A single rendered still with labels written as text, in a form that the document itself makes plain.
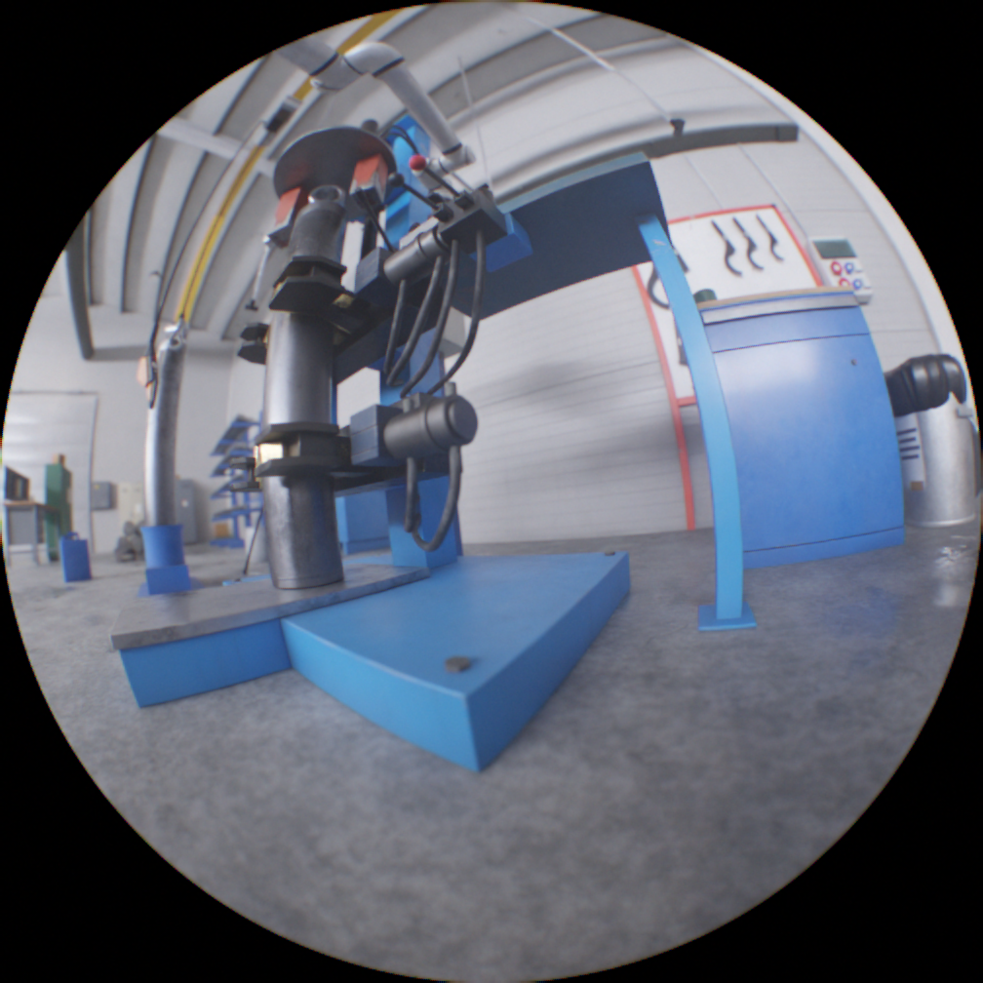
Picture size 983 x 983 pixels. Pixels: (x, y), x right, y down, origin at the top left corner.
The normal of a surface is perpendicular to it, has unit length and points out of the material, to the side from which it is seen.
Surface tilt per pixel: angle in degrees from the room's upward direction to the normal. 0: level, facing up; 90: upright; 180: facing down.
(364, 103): 173
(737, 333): 90
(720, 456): 90
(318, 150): 180
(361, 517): 90
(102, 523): 90
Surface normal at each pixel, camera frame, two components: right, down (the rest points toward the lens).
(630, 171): 0.11, 0.99
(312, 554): 0.68, -0.11
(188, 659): 0.83, -0.11
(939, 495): -0.96, 0.14
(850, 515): -0.55, 0.02
